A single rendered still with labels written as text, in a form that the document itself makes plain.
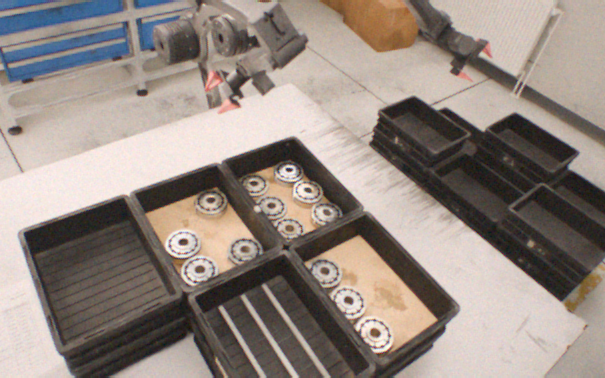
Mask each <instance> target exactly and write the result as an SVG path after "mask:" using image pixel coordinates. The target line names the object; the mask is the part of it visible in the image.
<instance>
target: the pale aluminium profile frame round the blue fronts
mask: <svg viewBox="0 0 605 378"><path fill-rule="evenodd" d="M124 2H125V6H123V12H120V13H115V14H109V15H104V16H98V17H93V18H87V19H81V20H76V21H71V22H64V23H59V24H54V25H49V26H47V27H44V28H38V29H33V30H28V31H23V32H16V33H11V34H6V35H1V36H0V46H5V45H10V44H15V43H20V42H25V41H30V40H35V39H40V38H46V37H50V36H55V35H60V34H65V33H71V32H76V31H81V30H86V28H91V27H97V26H102V25H107V24H112V23H118V22H123V21H127V22H128V27H126V30H127V35H129V36H127V37H128V41H129V40H130V42H131V45H130V44H129V49H130V53H129V54H128V56H120V57H115V58H112V59H111V60H107V61H102V62H98V63H93V64H89V65H85V66H81V67H77V68H73V69H67V70H63V71H59V73H55V74H51V75H47V76H42V77H38V78H34V79H33V78H29V79H25V80H22V81H21V82H16V83H12V84H8V85H4V86H1V83H0V108H1V110H2V111H3V113H4V116H5V118H6V120H7V123H8V125H9V127H10V128H9V129H8V133H9V134H12V135H15V134H18V133H20V132H21V131H23V128H21V127H20V126H17V125H16V122H15V120H14V119H15V118H19V117H24V116H27V114H31V113H34V112H38V111H41V110H45V109H50V108H53V107H57V106H60V105H64V104H68V103H71V102H76V101H79V100H83V99H87V98H90V97H94V95H98V94H102V93H105V92H109V91H113V90H116V89H121V88H124V87H128V86H132V85H135V84H137V87H138V88H139V90H137V91H136V94H137V95H138V96H146V95H148V93H149V92H148V90H146V86H145V82H147V81H151V80H154V79H158V77H161V76H166V75H170V74H173V73H177V72H180V71H184V70H188V69H192V68H196V67H198V65H197V64H196V63H193V62H192V61H190V62H186V63H181V64H178V65H174V66H170V67H166V68H162V69H158V70H154V71H151V72H145V71H144V70H143V64H144V63H145V62H146V60H147V59H151V58H155V57H158V54H157V52H156V50H155V47H154V48H150V50H146V51H141V50H139V43H138V38H140V35H138V34H137V32H138V27H137V25H136V22H135V19H137V18H143V17H148V16H153V15H158V14H164V13H169V11H174V10H179V9H185V8H190V7H192V6H191V5H190V4H189V3H188V2H187V0H179V1H174V2H169V3H164V4H158V5H152V6H147V7H142V8H136V9H135V5H134V4H133V0H124ZM225 58H230V57H223V56H222V55H220V54H219V53H217V54H214V56H213V60H212V63H215V62H218V61H222V60H225ZM1 62H2V61H1V58H0V63H1ZM122 65H124V67H125V68H126V69H127V70H128V71H129V72H130V73H131V74H132V75H131V78H127V79H123V80H120V81H115V82H111V83H108V84H104V85H100V86H95V87H92V88H88V89H84V90H81V91H77V92H73V93H68V94H65V96H61V97H57V98H53V99H50V100H45V101H41V102H38V103H34V104H30V105H26V106H23V107H18V108H17V107H13V106H10V104H8V102H7V101H8V99H9V98H10V96H11V95H12V94H14V92H18V91H23V90H27V89H31V88H35V87H39V86H43V85H48V84H52V83H56V82H60V81H64V80H68V79H73V78H77V77H81V76H85V75H88V73H92V72H97V71H101V70H105V69H109V68H113V67H117V66H122ZM133 65H134V66H133ZM2 69H5V68H4V66H3V63H2V64H0V70H2Z"/></svg>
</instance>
